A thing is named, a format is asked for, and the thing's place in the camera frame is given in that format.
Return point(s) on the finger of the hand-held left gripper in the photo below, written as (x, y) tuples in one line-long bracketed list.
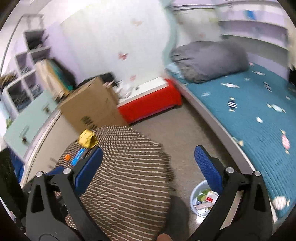
[(56, 170)]

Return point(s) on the black hanging cloth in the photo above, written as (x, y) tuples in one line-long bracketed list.
[(292, 76)]

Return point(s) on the blue plaid pillow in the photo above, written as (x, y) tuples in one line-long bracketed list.
[(173, 69)]

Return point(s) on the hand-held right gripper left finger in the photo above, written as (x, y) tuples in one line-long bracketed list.
[(89, 171)]

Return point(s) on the light blue drawer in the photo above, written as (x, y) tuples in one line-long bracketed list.
[(20, 129), (46, 102)]

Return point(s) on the yellow packet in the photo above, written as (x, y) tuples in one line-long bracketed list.
[(86, 138)]

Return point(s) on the grey quilt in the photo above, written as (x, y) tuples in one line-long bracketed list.
[(208, 60)]

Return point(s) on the white plastic bag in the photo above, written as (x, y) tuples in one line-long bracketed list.
[(123, 90)]

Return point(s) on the white wardrobe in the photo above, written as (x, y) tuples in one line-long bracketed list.
[(104, 34)]

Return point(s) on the light blue bunk bed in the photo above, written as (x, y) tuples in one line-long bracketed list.
[(170, 34)]

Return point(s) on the brown polka dot round table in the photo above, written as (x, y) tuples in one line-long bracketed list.
[(127, 185)]

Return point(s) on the green packet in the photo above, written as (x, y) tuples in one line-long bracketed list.
[(201, 194)]

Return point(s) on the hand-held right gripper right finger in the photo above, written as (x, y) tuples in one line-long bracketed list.
[(208, 166)]

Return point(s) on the pale blue waste bin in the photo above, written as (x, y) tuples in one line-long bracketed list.
[(196, 192)]

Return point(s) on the red bench with white top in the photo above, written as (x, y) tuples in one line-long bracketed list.
[(150, 104)]

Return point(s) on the small orange cap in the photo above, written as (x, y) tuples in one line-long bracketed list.
[(67, 157)]

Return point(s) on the black bag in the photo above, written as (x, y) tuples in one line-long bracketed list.
[(105, 77)]

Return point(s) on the blue storage bag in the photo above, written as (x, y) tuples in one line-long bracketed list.
[(18, 170)]

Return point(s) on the white low cabinet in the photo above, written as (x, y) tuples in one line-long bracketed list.
[(50, 139)]

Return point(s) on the red white small box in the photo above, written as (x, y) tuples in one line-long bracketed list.
[(210, 197)]

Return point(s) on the curved metal rail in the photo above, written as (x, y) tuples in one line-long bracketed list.
[(13, 30)]

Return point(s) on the pale butterfly sticker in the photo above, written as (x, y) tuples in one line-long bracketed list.
[(137, 22)]

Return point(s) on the large cardboard box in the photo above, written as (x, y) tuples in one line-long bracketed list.
[(92, 104)]

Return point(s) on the black hanging coat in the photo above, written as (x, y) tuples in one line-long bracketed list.
[(69, 76)]

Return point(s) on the blue wrapper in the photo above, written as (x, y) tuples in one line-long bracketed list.
[(78, 155)]

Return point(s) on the pinecone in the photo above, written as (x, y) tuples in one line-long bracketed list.
[(23, 140)]

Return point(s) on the small blue card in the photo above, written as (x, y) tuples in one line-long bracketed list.
[(249, 14)]

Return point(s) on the green hanging garment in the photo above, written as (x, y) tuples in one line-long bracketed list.
[(60, 74)]

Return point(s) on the faded pink butterfly sticker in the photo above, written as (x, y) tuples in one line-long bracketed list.
[(133, 77)]

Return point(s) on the person's right hand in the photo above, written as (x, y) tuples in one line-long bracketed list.
[(165, 237)]

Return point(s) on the bed with teal sheet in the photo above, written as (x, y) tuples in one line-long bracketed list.
[(242, 104)]

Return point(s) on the white shelf cabinet with drawers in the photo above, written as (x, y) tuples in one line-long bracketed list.
[(20, 58)]

